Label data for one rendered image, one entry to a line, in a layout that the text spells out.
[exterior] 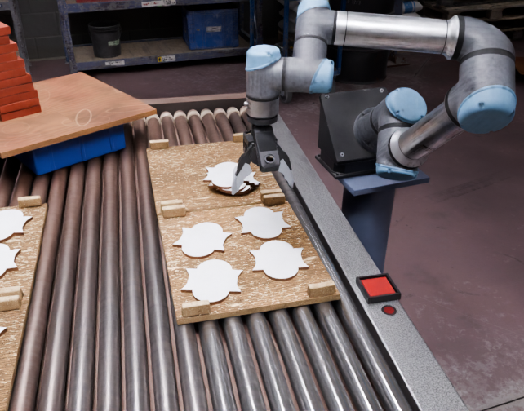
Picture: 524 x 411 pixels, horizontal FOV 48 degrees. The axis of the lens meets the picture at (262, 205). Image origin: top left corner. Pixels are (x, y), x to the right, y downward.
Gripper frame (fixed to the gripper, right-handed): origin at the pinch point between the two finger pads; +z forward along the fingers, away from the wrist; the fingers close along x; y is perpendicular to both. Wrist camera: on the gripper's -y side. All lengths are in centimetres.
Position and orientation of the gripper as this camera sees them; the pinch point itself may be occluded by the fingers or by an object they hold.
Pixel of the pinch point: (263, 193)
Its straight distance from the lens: 144.6
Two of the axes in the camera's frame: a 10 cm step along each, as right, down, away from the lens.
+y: -2.4, -5.0, 8.3
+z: -0.1, 8.6, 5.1
